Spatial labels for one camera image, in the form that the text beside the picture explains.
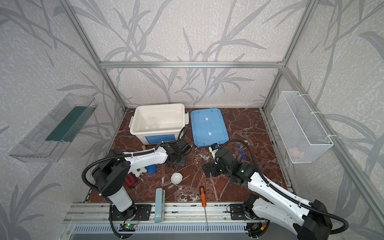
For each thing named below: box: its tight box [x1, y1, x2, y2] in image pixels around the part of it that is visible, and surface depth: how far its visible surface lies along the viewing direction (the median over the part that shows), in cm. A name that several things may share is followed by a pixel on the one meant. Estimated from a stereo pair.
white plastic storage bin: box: [128, 103, 189, 146], surface depth 101 cm
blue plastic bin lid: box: [191, 108, 230, 147], surface depth 108 cm
